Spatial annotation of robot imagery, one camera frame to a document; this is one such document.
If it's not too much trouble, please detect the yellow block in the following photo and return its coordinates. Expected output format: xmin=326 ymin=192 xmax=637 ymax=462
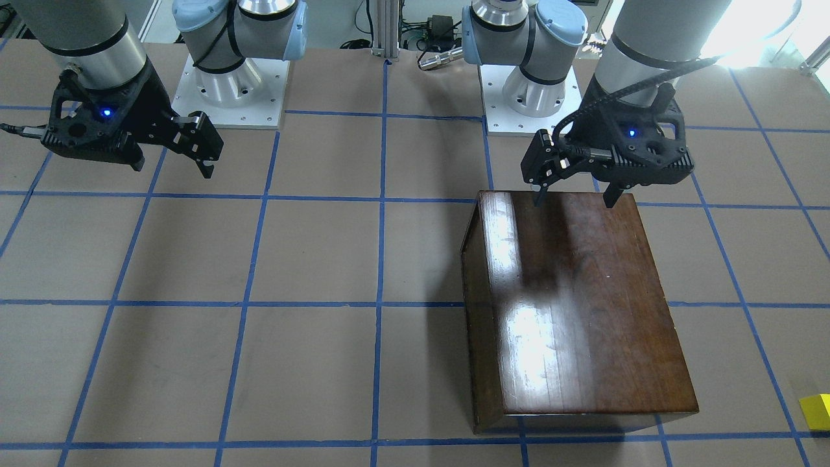
xmin=798 ymin=393 xmax=830 ymax=432

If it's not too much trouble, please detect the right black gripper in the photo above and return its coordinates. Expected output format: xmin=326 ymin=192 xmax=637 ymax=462
xmin=123 ymin=112 xmax=224 ymax=178

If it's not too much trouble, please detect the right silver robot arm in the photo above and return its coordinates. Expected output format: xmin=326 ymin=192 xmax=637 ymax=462
xmin=2 ymin=1 xmax=307 ymax=178

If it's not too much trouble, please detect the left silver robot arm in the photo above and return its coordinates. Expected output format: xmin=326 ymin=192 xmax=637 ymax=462
xmin=462 ymin=1 xmax=729 ymax=208

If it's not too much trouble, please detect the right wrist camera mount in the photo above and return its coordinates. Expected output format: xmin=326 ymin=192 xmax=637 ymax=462
xmin=41 ymin=61 xmax=176 ymax=165

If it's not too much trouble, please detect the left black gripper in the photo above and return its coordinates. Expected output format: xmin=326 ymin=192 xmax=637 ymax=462
xmin=521 ymin=129 xmax=626 ymax=209

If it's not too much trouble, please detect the dark wooden drawer cabinet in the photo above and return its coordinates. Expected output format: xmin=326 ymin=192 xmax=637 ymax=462
xmin=460 ymin=190 xmax=699 ymax=434

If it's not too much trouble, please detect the aluminium frame post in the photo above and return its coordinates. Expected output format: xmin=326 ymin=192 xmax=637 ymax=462
xmin=367 ymin=1 xmax=402 ymax=64

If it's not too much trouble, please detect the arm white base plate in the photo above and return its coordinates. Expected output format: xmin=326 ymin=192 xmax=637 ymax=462
xmin=479 ymin=65 xmax=582 ymax=136
xmin=172 ymin=56 xmax=292 ymax=130

